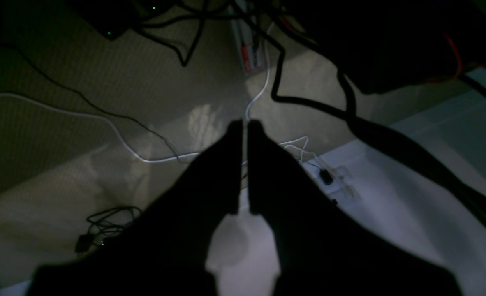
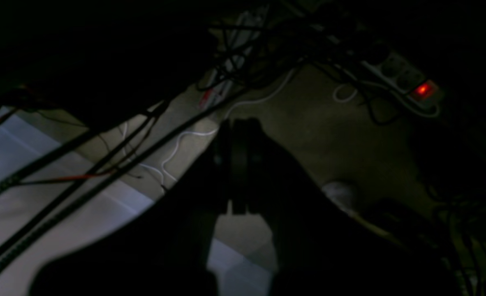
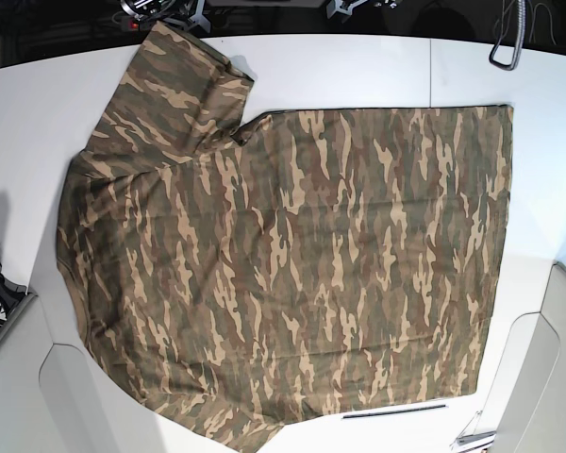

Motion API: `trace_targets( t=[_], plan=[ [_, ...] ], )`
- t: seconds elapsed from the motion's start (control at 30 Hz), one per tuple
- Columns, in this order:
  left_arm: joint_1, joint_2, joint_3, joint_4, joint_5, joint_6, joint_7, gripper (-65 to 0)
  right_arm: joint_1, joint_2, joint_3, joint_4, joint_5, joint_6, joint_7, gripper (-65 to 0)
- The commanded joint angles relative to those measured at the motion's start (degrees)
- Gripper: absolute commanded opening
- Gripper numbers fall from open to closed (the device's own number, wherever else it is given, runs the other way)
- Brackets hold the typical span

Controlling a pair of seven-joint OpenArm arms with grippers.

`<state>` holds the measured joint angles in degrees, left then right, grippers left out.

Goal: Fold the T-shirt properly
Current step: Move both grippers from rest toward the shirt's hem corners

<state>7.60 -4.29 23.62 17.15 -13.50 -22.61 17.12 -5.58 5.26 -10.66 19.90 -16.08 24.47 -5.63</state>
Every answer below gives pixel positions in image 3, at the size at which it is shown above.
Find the camouflage T-shirt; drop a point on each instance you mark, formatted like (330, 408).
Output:
(239, 277)

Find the black power strip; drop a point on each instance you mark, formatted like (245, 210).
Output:
(207, 22)

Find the silver clip at table edge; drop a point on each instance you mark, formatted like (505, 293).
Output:
(471, 440)

